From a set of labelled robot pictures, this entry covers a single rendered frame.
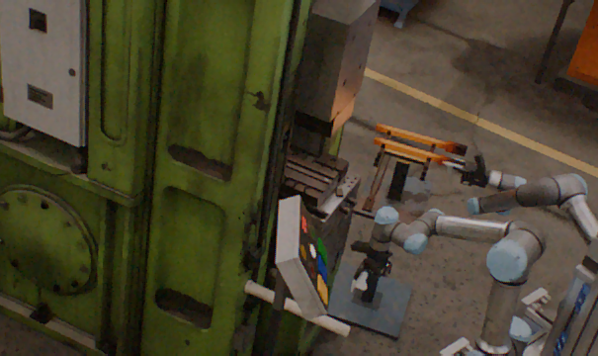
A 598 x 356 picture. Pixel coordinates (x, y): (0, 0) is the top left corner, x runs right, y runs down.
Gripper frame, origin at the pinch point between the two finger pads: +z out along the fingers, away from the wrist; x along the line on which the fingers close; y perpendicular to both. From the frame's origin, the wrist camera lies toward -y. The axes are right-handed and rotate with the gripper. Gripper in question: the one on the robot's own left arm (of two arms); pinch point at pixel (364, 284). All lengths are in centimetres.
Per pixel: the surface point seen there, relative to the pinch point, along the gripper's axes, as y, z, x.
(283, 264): -6.9, -22.7, -37.9
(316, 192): -45.9, -4.7, 17.5
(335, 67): -42, -66, 10
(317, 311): 3.1, -3.9, -27.2
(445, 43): -220, 93, 336
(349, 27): -41, -82, 11
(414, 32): -244, 93, 327
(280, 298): -16.6, 7.1, -25.4
